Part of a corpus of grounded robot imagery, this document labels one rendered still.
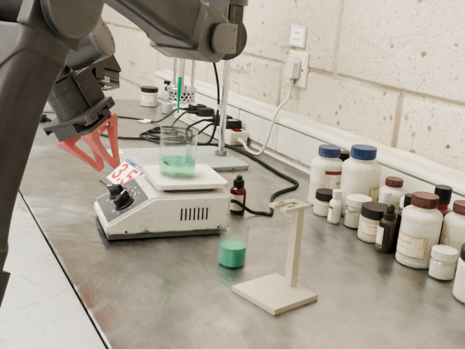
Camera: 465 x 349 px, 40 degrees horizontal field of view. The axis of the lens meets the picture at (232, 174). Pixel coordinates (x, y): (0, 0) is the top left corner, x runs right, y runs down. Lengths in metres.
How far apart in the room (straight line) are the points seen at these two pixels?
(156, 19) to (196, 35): 0.07
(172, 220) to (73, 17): 0.52
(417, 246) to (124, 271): 0.43
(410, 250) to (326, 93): 0.58
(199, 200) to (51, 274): 0.26
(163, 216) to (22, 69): 0.51
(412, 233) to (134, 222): 0.42
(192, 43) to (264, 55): 1.01
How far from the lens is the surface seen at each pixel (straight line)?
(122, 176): 1.27
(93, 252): 0.96
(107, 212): 1.02
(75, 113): 0.94
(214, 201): 1.01
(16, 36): 0.53
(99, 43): 0.89
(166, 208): 0.99
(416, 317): 0.86
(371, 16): 1.37
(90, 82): 0.95
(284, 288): 0.85
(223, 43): 0.76
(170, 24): 0.69
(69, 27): 0.54
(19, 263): 0.93
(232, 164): 1.45
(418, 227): 0.98
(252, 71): 1.78
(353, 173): 1.17
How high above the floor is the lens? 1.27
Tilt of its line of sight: 15 degrees down
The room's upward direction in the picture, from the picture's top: 4 degrees clockwise
